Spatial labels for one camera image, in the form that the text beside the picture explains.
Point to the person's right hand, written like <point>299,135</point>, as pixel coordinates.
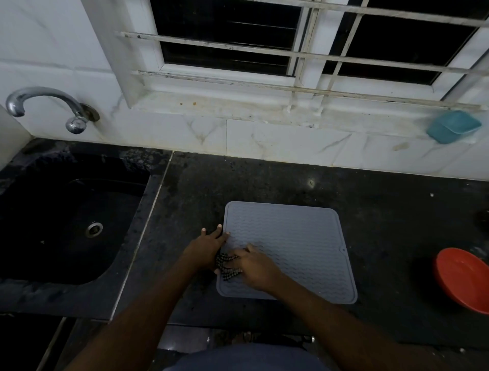
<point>256,268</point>

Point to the person's left hand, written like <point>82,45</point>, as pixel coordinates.
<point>204,250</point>

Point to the person's right fingers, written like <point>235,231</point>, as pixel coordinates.
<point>238,257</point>

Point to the person's left middle finger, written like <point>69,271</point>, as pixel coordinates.
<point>217,231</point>

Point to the person's left forearm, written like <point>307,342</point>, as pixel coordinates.
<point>132,325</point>

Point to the person's right forearm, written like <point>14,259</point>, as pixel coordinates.
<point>344,328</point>

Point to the grey silicone mat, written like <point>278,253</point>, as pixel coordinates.
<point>294,250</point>

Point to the person's blue clothing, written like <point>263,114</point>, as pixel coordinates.
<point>244,357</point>

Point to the steel sink drain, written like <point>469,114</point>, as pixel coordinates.
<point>94,229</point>

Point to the black kitchen sink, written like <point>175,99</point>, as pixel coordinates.
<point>63,225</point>

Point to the white metal window grille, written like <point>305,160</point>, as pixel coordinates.
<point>305,57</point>

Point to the red plastic bowl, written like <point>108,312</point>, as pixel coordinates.
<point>464,279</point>

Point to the teal plastic container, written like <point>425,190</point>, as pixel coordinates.
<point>452,126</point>

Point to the white window frame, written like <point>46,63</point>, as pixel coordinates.
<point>305,49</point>

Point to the chrome wall tap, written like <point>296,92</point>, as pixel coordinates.
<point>49,107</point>

